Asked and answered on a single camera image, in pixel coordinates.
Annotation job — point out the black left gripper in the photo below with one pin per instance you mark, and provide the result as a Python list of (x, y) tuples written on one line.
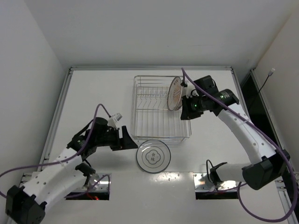
[(119, 139)]

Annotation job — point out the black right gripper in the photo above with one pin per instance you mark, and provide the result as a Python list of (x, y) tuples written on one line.
[(186, 108)]

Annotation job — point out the green rim lettered plate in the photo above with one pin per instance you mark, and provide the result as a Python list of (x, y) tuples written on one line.
[(179, 105)]

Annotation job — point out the orange sunburst plate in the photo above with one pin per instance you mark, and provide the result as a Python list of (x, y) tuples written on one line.
[(174, 93)]

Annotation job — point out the metal wire dish rack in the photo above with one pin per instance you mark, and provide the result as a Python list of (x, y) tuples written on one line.
[(150, 116)]

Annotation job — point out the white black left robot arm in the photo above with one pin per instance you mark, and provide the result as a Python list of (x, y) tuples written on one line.
[(29, 203)]

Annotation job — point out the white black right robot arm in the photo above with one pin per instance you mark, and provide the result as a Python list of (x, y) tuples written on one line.
[(266, 164)]

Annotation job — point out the white plate with centre emblem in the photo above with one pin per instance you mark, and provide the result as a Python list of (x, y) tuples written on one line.
[(153, 156)]

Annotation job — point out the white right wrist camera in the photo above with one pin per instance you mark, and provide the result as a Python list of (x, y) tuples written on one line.
[(188, 89)]

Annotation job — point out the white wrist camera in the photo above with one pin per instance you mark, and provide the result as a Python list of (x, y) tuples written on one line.
[(114, 119), (188, 89)]

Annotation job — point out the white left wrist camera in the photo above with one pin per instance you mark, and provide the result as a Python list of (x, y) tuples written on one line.
[(114, 119)]

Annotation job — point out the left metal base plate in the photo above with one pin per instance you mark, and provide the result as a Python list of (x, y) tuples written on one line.
[(99, 183)]

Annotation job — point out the aluminium table frame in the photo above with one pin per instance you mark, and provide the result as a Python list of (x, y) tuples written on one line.
[(137, 197)]

